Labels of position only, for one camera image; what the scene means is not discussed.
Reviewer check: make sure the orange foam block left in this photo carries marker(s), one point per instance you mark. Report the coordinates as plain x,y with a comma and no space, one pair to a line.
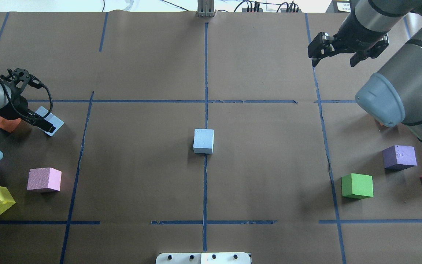
9,125

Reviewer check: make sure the white mounting plate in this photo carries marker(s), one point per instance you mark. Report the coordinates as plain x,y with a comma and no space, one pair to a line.
204,258

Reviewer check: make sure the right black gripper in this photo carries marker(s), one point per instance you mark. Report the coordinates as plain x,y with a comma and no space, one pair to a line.
357,32

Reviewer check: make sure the aluminium frame post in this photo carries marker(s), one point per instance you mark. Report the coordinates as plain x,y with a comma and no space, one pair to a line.
205,8

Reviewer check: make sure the light blue foam block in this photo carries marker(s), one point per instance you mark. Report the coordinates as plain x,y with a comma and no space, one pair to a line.
54,120
203,141

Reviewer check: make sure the pink foam block left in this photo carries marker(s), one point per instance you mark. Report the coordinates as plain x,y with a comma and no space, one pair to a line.
44,180

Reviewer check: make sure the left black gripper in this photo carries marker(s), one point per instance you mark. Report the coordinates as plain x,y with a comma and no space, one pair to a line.
17,109

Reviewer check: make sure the purple foam block right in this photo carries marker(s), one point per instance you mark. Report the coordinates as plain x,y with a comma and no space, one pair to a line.
398,157

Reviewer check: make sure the green foam block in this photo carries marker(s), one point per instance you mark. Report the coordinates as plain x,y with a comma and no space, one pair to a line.
357,186

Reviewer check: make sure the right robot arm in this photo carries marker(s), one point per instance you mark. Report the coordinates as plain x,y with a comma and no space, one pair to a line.
393,94

